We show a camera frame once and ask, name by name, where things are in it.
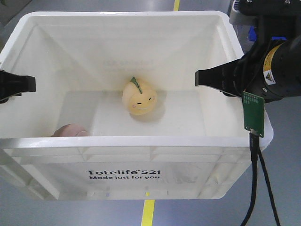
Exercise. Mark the green circuit board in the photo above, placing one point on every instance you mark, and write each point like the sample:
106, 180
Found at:
253, 110

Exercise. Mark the pink soft ball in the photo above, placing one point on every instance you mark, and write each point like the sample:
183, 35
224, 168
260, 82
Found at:
71, 130

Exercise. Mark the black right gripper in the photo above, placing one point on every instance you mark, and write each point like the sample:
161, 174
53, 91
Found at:
272, 73

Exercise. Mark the white plastic tote box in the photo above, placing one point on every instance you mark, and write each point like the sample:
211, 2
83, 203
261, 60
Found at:
116, 113

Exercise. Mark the yellow smiling plush toy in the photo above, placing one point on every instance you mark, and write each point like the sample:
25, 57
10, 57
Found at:
139, 97

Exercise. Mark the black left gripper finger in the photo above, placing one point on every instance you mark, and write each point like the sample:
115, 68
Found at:
14, 85

